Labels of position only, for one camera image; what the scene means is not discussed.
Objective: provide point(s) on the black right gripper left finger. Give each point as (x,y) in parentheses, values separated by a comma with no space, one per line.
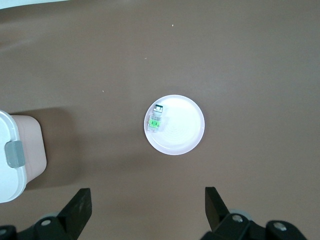
(72,217)

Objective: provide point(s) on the white lidded storage box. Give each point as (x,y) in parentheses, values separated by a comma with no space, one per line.
(10,180)

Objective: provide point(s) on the brown table mat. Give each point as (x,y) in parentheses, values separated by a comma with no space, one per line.
(225,62)

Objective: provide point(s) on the green push-button switch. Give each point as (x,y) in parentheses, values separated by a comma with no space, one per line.
(155,123)

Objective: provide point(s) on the pink round plate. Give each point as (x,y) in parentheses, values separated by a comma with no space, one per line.
(182,135)

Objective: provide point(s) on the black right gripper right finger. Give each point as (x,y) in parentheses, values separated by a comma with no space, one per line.
(218,217)

